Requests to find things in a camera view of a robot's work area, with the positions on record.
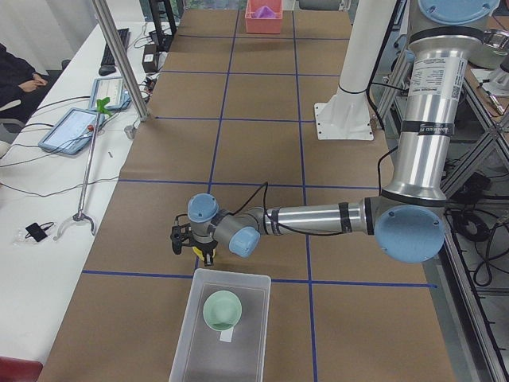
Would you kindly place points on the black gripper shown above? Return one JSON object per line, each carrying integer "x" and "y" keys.
{"x": 202, "y": 246}

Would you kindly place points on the yellow plastic cup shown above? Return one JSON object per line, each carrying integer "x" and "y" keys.
{"x": 199, "y": 253}

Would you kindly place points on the mint green bowl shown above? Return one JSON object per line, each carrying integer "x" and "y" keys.
{"x": 222, "y": 310}

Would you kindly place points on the purple cloth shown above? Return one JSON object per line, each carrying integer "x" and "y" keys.
{"x": 264, "y": 12}

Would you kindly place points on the clear plastic storage box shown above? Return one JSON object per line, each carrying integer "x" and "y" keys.
{"x": 200, "y": 355}

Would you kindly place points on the black power adapter box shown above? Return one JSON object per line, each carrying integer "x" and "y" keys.
{"x": 150, "y": 58}

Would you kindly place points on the white label sticker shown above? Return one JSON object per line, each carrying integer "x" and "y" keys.
{"x": 226, "y": 335}

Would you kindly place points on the small black device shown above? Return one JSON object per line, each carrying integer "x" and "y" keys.
{"x": 36, "y": 232}

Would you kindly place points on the near blue tablet pendant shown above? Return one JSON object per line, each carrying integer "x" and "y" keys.
{"x": 72, "y": 132}

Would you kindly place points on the blue tablet pendant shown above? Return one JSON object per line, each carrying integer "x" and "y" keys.
{"x": 72, "y": 132}
{"x": 112, "y": 87}

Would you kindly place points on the reacher grabber tool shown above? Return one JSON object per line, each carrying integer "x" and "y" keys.
{"x": 80, "y": 217}

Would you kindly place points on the far blue tablet pendant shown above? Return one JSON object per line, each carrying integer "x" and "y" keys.
{"x": 112, "y": 87}

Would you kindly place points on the black computer mouse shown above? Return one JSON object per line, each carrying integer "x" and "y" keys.
{"x": 106, "y": 70}

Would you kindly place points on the red chair edge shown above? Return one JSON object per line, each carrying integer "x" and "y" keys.
{"x": 13, "y": 369}

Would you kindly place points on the pink plastic bin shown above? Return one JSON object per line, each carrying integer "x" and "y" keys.
{"x": 263, "y": 26}

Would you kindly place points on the seated person in black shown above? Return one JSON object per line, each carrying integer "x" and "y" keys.
{"x": 20, "y": 81}

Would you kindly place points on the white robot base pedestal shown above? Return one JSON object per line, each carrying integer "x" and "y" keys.
{"x": 346, "y": 115}

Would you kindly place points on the aluminium frame post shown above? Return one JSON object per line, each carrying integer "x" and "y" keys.
{"x": 111, "y": 35}

